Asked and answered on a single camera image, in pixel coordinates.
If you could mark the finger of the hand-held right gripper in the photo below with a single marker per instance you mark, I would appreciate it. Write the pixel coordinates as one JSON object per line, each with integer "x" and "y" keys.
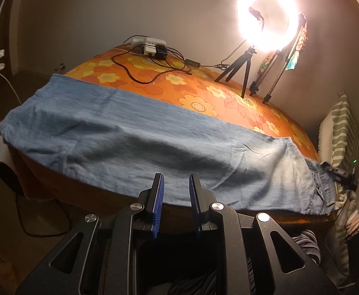
{"x": 341, "y": 175}

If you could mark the blue denim pants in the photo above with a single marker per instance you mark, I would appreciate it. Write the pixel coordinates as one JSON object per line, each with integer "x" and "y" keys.
{"x": 105, "y": 135}

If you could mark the black charger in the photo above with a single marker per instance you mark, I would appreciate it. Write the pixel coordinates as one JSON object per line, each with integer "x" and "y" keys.
{"x": 161, "y": 53}

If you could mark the white power strip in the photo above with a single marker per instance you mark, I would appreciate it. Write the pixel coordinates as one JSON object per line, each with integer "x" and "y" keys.
{"x": 148, "y": 41}

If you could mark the folded grey tripod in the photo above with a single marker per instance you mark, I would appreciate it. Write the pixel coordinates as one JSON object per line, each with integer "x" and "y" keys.
{"x": 266, "y": 98}

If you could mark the small black tripod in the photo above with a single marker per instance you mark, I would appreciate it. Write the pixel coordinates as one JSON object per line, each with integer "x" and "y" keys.
{"x": 245, "y": 70}

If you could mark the white charger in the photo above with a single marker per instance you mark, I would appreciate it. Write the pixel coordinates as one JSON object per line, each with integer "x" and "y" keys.
{"x": 149, "y": 50}

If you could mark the green striped white blanket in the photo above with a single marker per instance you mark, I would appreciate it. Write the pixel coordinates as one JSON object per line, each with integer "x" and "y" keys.
{"x": 342, "y": 252}

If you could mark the green patterned fringed cushion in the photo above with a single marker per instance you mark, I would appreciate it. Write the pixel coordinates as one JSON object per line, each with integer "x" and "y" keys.
{"x": 339, "y": 119}

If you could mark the colourful hanging cloth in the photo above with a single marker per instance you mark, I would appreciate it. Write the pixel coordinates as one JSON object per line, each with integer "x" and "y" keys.
{"x": 293, "y": 63}

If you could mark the orange floral bedspread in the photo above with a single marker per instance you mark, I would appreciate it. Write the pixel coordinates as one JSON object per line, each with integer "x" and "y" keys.
{"x": 182, "y": 89}

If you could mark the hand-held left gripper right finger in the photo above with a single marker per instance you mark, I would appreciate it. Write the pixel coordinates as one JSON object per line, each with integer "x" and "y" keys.
{"x": 195, "y": 202}

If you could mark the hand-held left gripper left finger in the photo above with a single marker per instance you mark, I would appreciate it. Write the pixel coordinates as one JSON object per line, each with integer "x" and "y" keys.
{"x": 158, "y": 209}

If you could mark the wall socket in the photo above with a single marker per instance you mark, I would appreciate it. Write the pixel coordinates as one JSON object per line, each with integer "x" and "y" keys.
{"x": 61, "y": 66}

